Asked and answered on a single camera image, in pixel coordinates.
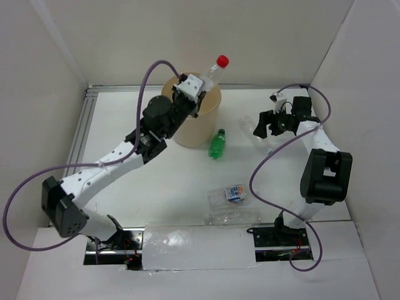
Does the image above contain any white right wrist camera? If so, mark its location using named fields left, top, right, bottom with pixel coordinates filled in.
left=269, top=92, right=288, bottom=114

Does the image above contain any beige plastic bin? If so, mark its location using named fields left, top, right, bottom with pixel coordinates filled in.
left=161, top=76, right=222, bottom=148

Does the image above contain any clear bottle white cap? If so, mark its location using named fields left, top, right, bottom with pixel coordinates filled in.
left=239, top=115, right=272, bottom=154

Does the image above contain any crushed clear bottle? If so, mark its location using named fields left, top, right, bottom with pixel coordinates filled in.
left=205, top=209, right=261, bottom=226

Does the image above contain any green plastic bottle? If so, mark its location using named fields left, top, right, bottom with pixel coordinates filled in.
left=208, top=128, right=226, bottom=160

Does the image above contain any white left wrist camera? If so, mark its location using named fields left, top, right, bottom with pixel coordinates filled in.
left=176, top=74, right=204, bottom=103

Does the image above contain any clear bottle blue label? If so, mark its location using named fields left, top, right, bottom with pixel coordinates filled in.
left=207, top=184, right=251, bottom=210

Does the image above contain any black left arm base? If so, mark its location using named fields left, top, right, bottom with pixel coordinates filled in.
left=83, top=218, right=144, bottom=271

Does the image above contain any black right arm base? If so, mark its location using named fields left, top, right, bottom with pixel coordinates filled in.
left=246, top=214, right=313, bottom=263

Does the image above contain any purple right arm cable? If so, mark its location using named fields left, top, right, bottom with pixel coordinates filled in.
left=249, top=82, right=333, bottom=273

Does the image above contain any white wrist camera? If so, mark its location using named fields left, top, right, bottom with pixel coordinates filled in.
left=176, top=74, right=204, bottom=103
left=269, top=92, right=288, bottom=114

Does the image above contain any long red label bottle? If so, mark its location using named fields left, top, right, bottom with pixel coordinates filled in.
left=199, top=55, right=229, bottom=91

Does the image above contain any white foil cover sheet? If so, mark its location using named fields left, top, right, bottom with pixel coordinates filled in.
left=142, top=226, right=258, bottom=271

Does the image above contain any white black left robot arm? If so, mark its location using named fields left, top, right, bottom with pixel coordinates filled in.
left=42, top=87, right=206, bottom=249

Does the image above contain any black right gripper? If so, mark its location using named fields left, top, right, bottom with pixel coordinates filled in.
left=254, top=106, right=292, bottom=139

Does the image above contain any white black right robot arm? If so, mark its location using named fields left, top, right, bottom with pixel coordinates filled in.
left=253, top=93, right=353, bottom=245

